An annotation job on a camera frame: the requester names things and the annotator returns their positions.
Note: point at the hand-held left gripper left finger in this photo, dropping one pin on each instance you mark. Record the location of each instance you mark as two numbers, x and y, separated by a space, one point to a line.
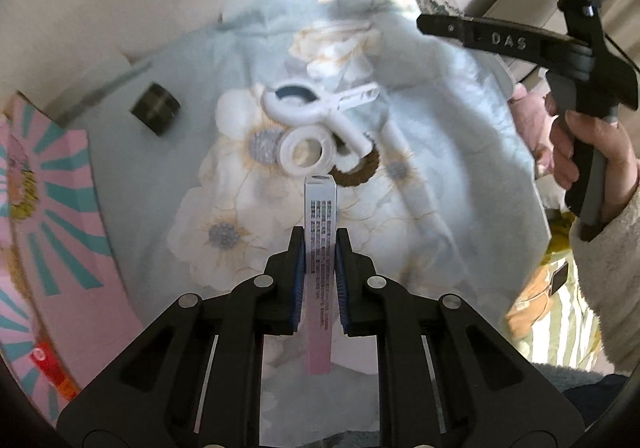
297 258

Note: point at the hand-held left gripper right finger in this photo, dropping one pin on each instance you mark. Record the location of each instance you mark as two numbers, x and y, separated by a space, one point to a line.
342 258

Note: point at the pink striped cardboard box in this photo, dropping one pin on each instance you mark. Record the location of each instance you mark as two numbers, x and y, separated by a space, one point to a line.
65 228

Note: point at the red snack box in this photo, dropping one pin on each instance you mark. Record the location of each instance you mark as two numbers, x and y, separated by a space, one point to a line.
45 360

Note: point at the person's right forearm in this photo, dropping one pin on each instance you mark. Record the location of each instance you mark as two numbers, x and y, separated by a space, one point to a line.
610 278

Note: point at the person's right hand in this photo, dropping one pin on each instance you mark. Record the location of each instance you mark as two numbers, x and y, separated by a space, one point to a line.
620 162

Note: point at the pink plush toy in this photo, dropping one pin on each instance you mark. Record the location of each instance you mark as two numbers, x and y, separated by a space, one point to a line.
530 117

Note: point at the brown scrunchie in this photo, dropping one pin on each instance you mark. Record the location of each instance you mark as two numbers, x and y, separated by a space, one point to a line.
360 172

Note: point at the blue floral cloth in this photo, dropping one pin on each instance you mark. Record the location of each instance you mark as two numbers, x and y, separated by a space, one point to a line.
450 127

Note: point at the long white plastic stick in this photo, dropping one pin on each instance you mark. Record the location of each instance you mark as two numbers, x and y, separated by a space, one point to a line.
415 188

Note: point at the white plastic eyelash curler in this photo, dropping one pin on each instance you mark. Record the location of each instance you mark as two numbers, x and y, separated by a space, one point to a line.
350 135

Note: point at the green striped blanket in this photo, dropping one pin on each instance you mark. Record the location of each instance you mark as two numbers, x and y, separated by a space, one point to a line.
550 318

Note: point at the grey fuzzy garment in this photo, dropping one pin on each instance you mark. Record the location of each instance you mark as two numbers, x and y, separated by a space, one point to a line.
575 378

